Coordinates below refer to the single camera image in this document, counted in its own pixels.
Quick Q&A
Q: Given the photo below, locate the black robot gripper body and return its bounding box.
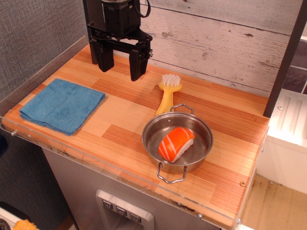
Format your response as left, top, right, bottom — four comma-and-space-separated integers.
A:
91, 0, 153, 58

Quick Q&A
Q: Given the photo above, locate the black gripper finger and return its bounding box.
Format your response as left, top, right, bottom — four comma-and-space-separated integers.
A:
92, 40, 114, 72
129, 49, 148, 81

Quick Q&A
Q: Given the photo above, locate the yellow dish brush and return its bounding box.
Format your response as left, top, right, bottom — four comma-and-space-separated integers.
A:
156, 74, 182, 115

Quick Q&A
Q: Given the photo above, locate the blue folded towel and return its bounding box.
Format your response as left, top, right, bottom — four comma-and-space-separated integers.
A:
20, 79, 106, 136

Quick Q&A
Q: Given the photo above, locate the toy salmon sushi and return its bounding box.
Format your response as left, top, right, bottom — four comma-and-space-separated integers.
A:
158, 127, 195, 163

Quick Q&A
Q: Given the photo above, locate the clear acrylic edge guard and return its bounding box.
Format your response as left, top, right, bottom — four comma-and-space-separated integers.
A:
2, 117, 242, 229

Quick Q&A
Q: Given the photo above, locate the silver dispenser panel with buttons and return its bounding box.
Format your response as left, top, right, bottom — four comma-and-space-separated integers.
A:
95, 189, 155, 230

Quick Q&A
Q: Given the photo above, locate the white toy sink unit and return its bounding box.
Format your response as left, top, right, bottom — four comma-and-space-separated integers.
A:
255, 35, 307, 194

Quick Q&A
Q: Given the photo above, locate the orange object bottom left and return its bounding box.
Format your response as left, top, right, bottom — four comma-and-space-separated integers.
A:
13, 220, 37, 230

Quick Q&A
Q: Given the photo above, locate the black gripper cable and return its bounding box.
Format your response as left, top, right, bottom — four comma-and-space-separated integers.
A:
134, 0, 152, 19

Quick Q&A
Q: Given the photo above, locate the dark right shelf post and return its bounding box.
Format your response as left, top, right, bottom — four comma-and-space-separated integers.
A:
263, 0, 307, 118

